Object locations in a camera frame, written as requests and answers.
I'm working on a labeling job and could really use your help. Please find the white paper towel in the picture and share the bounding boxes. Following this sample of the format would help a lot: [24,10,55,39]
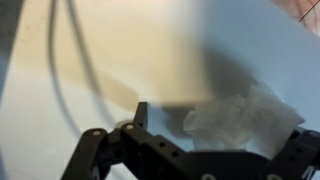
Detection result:
[182,82,306,158]

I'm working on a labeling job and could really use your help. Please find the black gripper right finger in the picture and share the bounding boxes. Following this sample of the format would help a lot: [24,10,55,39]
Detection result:
[259,128,320,180]

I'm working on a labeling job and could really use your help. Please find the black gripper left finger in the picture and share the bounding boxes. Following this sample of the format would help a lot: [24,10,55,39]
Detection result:
[60,101,203,180]

